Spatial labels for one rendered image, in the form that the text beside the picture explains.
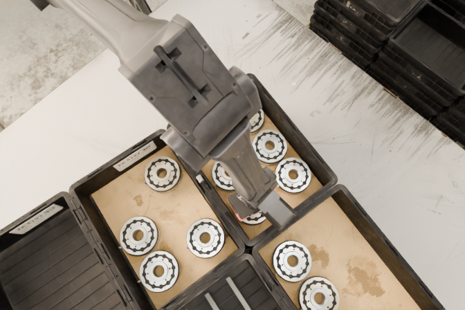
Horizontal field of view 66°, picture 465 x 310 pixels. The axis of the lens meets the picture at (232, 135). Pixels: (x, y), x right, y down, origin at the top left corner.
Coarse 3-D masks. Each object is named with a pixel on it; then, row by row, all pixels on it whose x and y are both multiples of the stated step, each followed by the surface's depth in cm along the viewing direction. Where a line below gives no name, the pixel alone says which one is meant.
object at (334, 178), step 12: (276, 108) 101; (288, 120) 101; (300, 132) 98; (324, 168) 95; (204, 180) 96; (336, 180) 94; (216, 192) 93; (324, 192) 93; (300, 204) 92; (228, 216) 91; (240, 228) 90; (276, 228) 90; (252, 240) 89
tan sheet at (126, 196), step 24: (144, 168) 106; (96, 192) 103; (120, 192) 103; (144, 192) 103; (168, 192) 103; (192, 192) 103; (120, 216) 101; (144, 216) 101; (168, 216) 101; (192, 216) 101; (216, 216) 101; (168, 240) 99; (192, 264) 97; (216, 264) 97
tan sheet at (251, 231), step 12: (264, 120) 110; (288, 144) 108; (288, 156) 107; (204, 168) 106; (312, 180) 104; (228, 192) 103; (312, 192) 103; (228, 204) 102; (252, 228) 100; (264, 228) 100
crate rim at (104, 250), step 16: (144, 144) 98; (112, 160) 96; (192, 176) 95; (208, 192) 93; (80, 208) 92; (224, 224) 91; (96, 240) 89; (240, 240) 89; (208, 272) 87; (128, 288) 86; (192, 288) 86
